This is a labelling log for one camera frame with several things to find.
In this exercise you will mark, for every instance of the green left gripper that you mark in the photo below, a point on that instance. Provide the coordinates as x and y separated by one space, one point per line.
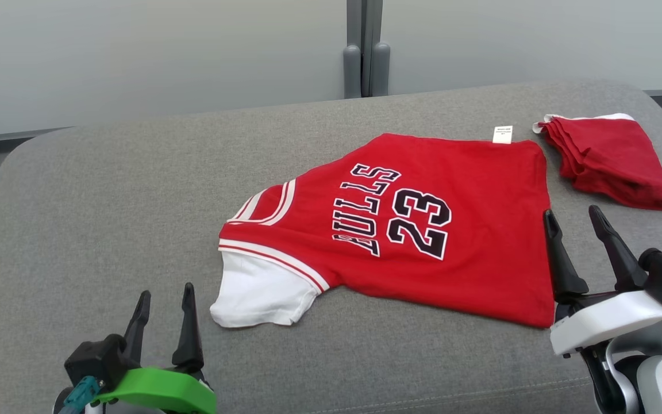
164 391

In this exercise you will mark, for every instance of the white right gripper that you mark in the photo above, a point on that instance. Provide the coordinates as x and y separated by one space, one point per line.
607 322

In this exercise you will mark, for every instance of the red shorts with white trim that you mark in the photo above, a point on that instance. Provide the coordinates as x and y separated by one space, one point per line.
607 155

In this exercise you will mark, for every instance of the red Bulls basketball jersey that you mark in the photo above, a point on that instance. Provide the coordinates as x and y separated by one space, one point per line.
469 264

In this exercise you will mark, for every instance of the grey fabric sofa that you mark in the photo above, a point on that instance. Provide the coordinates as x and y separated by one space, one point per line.
135 201

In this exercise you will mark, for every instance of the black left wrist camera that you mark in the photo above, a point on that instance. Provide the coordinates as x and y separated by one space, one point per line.
98 359

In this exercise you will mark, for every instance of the grey metal partition post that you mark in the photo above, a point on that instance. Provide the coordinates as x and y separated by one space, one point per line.
365 57

